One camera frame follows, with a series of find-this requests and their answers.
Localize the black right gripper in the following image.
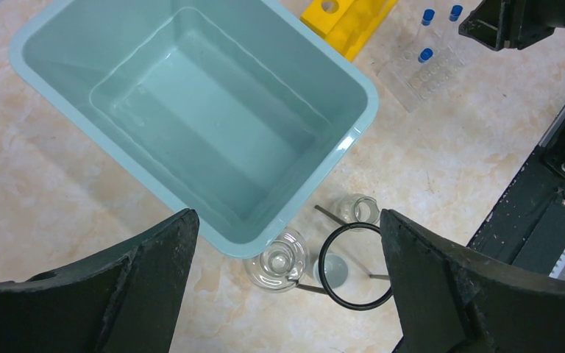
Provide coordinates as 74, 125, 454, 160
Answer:
458, 0, 565, 51

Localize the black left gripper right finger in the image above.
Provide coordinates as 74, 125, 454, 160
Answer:
380, 210, 565, 352

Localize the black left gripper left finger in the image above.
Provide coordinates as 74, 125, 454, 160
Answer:
0, 209, 199, 352

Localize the blue capped test tube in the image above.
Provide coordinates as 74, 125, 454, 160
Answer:
412, 47, 434, 70
443, 4, 463, 38
415, 8, 436, 43

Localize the yellow test tube rack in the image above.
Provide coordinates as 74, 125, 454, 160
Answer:
300, 0, 397, 62

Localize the clear glass beaker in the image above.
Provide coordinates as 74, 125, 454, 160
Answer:
334, 193, 380, 225

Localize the clear glass flask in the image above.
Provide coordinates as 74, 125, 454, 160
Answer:
242, 227, 310, 293

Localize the teal plastic bin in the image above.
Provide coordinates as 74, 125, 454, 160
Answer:
9, 1, 379, 259

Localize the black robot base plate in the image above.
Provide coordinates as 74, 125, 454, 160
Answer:
467, 124, 565, 275

